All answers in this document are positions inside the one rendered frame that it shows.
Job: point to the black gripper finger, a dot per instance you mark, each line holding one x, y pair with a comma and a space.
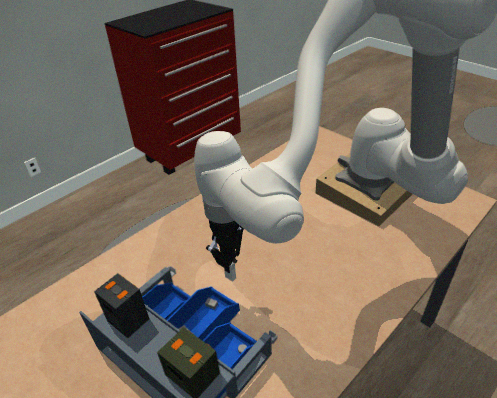
235, 244
223, 257

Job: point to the blue bin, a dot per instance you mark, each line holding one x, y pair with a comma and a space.
225, 339
195, 315
165, 299

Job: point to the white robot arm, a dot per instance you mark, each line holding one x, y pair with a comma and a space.
264, 200

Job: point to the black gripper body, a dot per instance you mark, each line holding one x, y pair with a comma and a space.
221, 230

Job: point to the black case with orange latches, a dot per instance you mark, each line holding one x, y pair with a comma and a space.
122, 304

